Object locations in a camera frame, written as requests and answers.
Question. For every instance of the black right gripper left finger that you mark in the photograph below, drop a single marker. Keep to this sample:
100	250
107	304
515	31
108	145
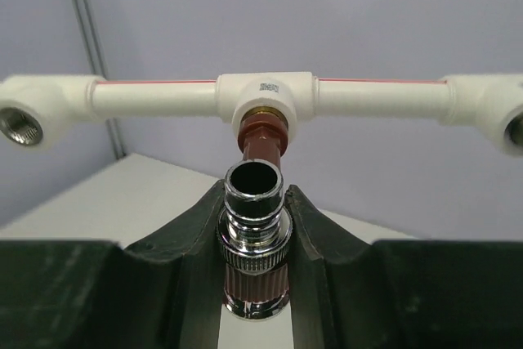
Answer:
163	291

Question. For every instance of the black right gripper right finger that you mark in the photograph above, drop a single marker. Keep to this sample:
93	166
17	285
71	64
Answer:
399	293

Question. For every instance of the brown faucet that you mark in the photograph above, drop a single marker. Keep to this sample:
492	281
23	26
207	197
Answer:
254	229

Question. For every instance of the white PVC pipe frame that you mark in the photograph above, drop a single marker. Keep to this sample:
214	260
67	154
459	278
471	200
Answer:
37	109

